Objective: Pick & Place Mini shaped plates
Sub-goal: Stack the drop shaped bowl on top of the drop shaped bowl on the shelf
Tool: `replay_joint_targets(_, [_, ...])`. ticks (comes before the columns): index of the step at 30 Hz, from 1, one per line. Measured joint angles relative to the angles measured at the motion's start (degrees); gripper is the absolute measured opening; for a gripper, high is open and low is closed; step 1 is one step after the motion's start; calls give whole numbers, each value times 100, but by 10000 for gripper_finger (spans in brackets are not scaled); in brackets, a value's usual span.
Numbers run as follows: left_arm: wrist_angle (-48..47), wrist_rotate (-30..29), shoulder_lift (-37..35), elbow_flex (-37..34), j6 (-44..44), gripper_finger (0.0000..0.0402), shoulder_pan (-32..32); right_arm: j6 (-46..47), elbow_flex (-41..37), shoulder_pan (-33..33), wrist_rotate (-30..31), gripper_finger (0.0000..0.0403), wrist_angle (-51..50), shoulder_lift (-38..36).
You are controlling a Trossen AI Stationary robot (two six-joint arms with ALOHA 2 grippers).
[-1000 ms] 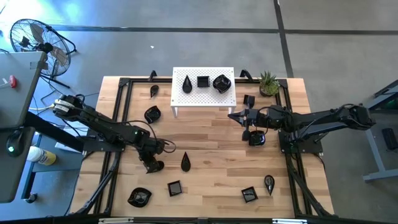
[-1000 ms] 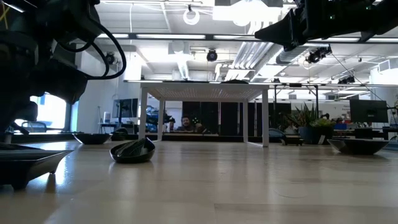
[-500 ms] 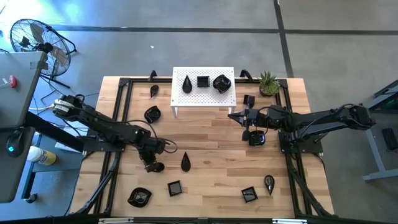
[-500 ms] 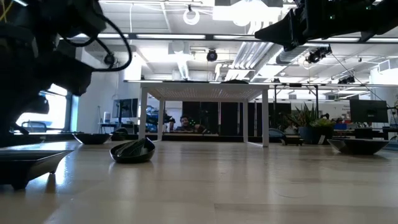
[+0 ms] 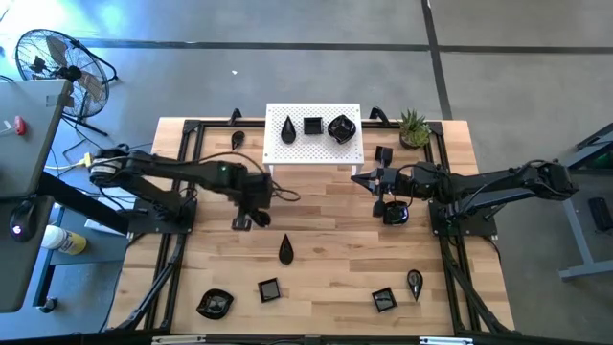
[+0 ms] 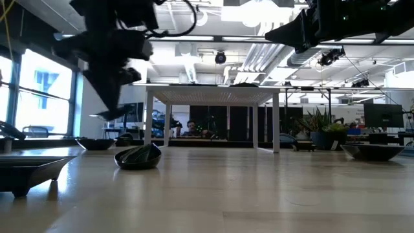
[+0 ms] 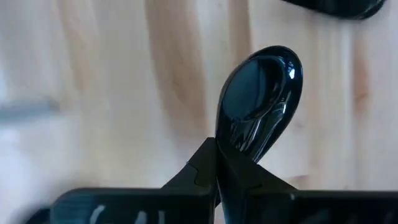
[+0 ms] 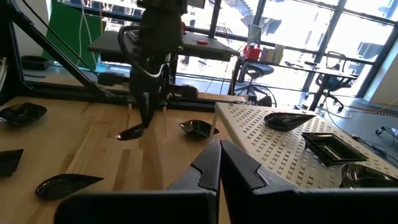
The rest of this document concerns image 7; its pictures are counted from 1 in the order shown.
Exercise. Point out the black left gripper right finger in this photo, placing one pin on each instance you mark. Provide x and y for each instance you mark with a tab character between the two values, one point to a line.
239	180

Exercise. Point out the black leaf mini plate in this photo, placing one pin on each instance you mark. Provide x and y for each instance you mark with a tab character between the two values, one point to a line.
339	7

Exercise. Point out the black teardrop mini plate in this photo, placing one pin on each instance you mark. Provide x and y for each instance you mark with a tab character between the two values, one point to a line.
258	93

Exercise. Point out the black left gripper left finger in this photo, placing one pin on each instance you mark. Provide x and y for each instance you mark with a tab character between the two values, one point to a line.
199	174

